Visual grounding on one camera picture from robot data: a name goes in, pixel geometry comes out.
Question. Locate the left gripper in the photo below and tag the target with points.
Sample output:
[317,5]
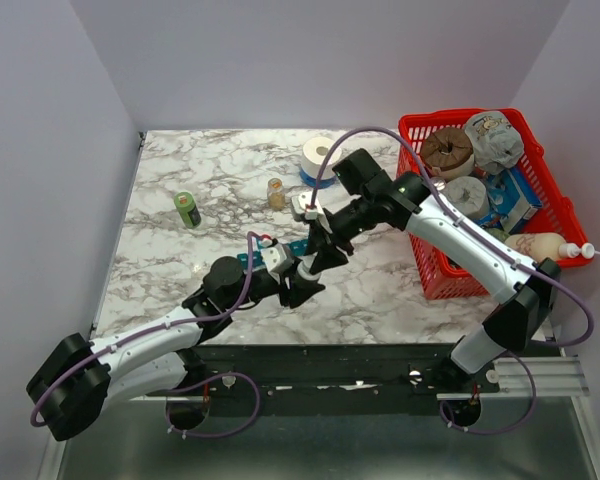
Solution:
[298,291]

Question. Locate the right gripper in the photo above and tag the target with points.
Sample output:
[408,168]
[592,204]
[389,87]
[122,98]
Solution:
[329,257]

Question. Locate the teal weekly pill organizer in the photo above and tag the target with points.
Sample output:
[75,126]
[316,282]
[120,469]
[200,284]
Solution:
[298,248]

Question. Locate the white pill bottle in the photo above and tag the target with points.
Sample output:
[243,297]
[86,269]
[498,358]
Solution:
[304,268]

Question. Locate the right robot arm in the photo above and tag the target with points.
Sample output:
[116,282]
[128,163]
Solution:
[522,288]

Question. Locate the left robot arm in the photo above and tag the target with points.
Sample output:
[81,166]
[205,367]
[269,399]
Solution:
[80,377]

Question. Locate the blue tape roll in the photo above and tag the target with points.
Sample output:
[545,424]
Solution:
[311,181]

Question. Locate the amber glass pill jar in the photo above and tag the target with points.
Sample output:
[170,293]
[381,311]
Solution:
[275,194]

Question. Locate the white toilet paper roll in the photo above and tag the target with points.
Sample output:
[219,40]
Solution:
[313,153]

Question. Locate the red plastic basket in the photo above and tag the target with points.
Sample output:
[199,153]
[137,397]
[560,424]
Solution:
[440,277]

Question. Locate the silver can top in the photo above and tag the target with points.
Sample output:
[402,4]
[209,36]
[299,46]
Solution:
[439,183]

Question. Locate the green pill bottle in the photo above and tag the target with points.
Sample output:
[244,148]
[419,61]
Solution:
[187,209]

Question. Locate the grey paper roll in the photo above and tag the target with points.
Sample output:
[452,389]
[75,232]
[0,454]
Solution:
[468,195]

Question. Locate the brown paper roll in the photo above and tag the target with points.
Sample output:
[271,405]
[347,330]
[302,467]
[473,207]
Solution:
[448,153]

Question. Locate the green round object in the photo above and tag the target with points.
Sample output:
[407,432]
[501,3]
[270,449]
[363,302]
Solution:
[498,234]

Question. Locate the blue cardboard box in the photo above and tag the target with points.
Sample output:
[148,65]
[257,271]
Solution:
[513,198]

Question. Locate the grey crumpled printed bag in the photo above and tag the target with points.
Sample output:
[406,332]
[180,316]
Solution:
[497,145]

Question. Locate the cream squeeze bottle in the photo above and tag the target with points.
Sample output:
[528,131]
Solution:
[539,246]

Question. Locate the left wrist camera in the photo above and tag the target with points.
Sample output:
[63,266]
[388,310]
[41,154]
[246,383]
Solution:
[277,257]

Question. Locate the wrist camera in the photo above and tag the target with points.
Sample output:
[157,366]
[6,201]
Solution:
[277,257]
[304,211]

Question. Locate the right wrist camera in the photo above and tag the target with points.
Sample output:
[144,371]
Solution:
[304,211]

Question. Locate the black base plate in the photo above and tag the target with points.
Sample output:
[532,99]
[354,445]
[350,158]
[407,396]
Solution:
[252,398]

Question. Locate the aluminium rail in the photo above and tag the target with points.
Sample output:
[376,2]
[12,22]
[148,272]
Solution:
[326,378]

